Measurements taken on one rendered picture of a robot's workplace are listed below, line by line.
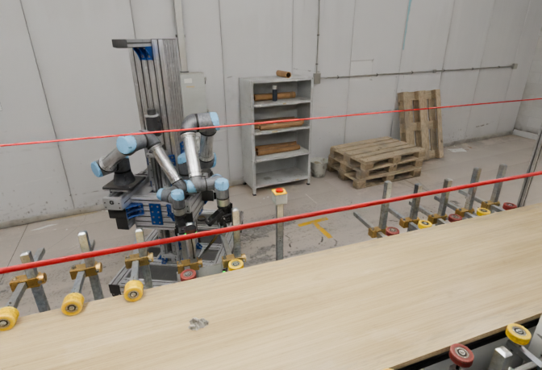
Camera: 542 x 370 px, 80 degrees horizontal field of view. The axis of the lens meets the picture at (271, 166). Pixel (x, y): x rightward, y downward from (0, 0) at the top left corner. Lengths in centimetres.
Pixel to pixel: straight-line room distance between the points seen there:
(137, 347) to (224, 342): 34
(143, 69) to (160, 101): 24
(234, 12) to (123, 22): 129
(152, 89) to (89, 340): 160
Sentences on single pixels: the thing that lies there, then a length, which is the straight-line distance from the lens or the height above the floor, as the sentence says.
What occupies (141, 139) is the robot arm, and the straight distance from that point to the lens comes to 216.
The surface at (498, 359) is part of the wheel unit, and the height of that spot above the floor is 107.
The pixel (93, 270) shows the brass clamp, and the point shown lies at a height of 95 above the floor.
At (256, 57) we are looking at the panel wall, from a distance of 456.
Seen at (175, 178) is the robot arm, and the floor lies 120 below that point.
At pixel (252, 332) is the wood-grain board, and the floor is 90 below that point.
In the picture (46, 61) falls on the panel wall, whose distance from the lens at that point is 430.
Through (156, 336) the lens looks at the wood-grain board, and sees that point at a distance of 156.
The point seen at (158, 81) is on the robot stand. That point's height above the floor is 175.
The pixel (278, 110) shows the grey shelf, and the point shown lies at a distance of 476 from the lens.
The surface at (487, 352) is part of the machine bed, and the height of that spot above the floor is 74.
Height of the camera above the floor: 202
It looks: 22 degrees down
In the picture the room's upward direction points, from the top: straight up
